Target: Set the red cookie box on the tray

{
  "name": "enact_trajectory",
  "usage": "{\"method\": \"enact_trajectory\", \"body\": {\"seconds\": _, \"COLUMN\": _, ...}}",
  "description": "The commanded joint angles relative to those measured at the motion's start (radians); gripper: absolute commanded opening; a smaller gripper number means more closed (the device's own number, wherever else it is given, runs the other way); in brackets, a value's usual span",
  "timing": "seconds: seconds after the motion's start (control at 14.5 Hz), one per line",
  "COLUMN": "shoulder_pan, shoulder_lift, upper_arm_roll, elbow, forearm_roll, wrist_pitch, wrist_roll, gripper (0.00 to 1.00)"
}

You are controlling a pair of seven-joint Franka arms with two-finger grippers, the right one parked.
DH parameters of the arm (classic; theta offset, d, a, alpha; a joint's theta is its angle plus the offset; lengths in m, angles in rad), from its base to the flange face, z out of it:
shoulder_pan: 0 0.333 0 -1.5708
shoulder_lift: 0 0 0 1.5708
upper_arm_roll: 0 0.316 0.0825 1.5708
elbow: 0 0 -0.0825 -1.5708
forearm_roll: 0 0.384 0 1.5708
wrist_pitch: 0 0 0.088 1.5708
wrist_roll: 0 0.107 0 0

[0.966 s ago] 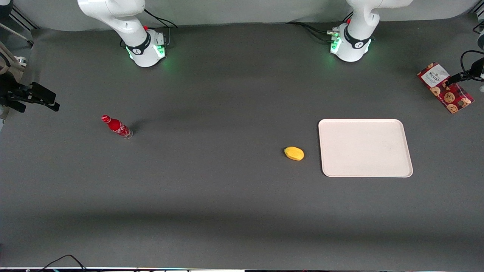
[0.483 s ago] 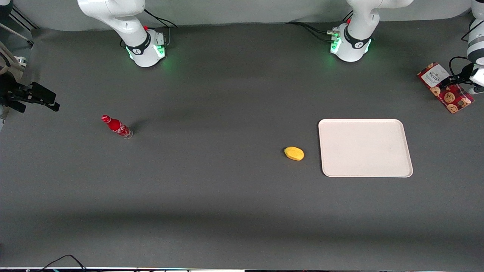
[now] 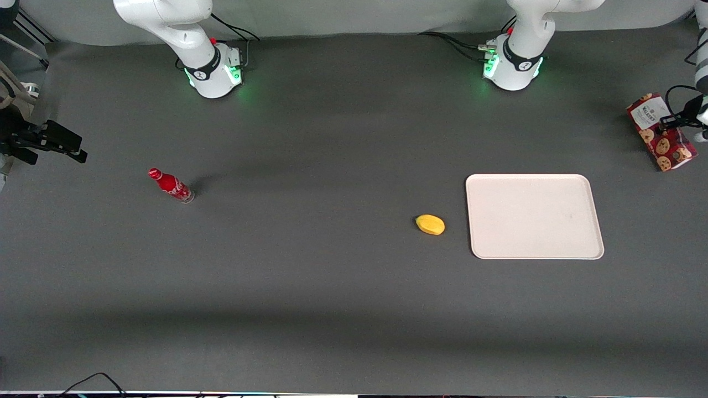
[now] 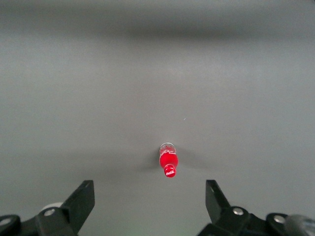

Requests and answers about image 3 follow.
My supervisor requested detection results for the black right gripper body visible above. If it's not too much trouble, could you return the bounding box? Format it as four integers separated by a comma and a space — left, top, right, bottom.
0, 111, 46, 166

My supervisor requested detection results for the red cookie box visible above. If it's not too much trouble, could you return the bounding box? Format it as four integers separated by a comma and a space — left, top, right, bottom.
626, 93, 698, 172

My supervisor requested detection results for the white rectangular tray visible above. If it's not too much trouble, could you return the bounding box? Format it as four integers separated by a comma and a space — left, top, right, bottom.
465, 174, 605, 260

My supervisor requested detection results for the red cola bottle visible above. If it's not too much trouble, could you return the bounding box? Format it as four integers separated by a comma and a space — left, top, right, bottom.
148, 168, 195, 204

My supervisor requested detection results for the yellow lemon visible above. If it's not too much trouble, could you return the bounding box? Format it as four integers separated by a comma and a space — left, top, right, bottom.
415, 214, 446, 236

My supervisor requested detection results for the white backdrop cloth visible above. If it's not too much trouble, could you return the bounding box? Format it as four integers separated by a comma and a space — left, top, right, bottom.
19, 0, 696, 47

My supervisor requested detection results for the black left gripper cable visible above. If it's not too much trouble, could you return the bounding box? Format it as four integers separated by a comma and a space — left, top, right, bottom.
664, 85, 704, 119

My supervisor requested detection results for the black right arm base cable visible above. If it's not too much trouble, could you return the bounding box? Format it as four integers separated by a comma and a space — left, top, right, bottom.
209, 12, 261, 70

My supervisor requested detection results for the black arm base cable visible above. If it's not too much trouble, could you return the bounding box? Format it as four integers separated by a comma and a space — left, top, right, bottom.
209, 12, 261, 70
418, 15, 518, 62

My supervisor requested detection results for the black cable at table edge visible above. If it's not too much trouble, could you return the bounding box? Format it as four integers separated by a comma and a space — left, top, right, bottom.
39, 372, 129, 398

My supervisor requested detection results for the black left arm base cable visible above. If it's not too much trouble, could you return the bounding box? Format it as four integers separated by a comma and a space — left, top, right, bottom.
418, 15, 518, 62

